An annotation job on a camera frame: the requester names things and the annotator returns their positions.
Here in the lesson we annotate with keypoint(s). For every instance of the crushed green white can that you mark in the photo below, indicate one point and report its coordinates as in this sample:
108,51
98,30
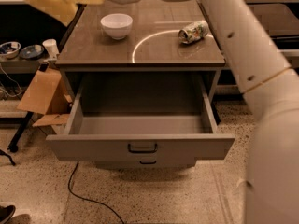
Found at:
193,32

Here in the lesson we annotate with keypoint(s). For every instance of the brown cardboard box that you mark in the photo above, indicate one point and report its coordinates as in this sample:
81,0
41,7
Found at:
47,96

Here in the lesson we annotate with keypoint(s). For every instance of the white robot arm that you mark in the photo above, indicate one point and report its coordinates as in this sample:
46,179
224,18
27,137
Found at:
271,89

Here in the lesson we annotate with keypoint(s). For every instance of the black drawer handle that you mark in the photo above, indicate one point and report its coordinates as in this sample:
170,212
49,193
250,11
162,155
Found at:
147,162
142,150

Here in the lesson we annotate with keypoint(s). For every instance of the grey drawer cabinet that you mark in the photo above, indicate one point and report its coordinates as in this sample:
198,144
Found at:
151,46

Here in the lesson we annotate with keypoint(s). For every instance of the black top drawer handle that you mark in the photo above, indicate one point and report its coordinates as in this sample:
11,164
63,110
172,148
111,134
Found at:
142,150

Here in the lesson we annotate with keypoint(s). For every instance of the black lower drawer handle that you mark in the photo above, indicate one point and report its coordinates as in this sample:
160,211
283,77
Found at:
147,162

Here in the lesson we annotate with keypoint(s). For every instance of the blue plate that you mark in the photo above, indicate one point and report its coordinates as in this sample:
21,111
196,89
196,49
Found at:
32,52

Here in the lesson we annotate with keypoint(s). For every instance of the white paper cup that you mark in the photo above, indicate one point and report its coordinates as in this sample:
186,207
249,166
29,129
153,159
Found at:
51,47

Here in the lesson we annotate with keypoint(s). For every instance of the white ceramic bowl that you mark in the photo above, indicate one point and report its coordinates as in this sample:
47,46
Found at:
117,25

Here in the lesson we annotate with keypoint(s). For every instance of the lower grey drawer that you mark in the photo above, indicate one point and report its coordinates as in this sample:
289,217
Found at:
136,164

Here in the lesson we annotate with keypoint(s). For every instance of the open grey top drawer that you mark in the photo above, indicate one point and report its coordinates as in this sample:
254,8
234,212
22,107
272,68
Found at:
112,110

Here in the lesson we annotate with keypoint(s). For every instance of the black sneaker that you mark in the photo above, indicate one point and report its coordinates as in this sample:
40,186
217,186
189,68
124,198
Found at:
6,213

